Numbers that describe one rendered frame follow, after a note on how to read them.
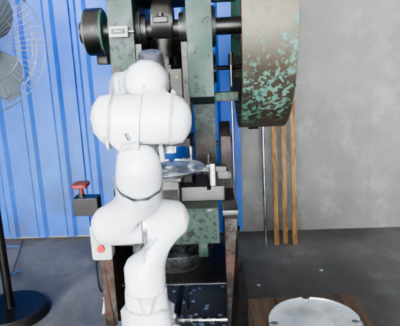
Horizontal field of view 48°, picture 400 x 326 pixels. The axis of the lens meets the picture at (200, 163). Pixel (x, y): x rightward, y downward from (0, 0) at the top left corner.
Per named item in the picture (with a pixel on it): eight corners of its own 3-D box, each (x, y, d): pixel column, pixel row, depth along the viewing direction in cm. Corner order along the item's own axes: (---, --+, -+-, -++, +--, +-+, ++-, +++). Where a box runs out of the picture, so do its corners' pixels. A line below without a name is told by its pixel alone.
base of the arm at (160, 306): (189, 364, 112) (187, 314, 109) (114, 375, 109) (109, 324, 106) (180, 316, 134) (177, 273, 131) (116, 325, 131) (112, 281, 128)
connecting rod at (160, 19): (179, 86, 175) (175, -6, 167) (148, 88, 175) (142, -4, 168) (183, 84, 195) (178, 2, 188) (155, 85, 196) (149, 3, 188)
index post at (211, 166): (216, 185, 179) (215, 162, 177) (209, 185, 179) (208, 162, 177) (216, 184, 182) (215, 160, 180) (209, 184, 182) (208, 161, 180)
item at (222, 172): (231, 178, 190) (230, 154, 188) (191, 179, 191) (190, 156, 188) (230, 174, 196) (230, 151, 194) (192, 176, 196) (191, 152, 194)
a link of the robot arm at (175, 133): (116, 50, 90) (197, 56, 91) (125, 58, 108) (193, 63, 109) (111, 144, 93) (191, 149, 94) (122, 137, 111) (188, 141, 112)
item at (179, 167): (203, 176, 165) (203, 173, 165) (125, 178, 166) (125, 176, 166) (204, 159, 193) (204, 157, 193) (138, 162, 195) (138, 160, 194)
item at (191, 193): (225, 200, 180) (224, 185, 178) (114, 204, 181) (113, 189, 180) (224, 181, 209) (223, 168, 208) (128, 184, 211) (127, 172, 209)
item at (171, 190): (184, 212, 165) (182, 177, 163) (147, 213, 166) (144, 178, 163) (188, 193, 190) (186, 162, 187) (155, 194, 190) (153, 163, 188)
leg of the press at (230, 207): (257, 369, 177) (252, 144, 157) (228, 369, 177) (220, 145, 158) (243, 266, 266) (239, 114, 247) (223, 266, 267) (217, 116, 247)
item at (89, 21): (114, 63, 175) (109, 4, 170) (85, 65, 175) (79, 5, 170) (125, 63, 197) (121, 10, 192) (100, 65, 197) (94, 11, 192)
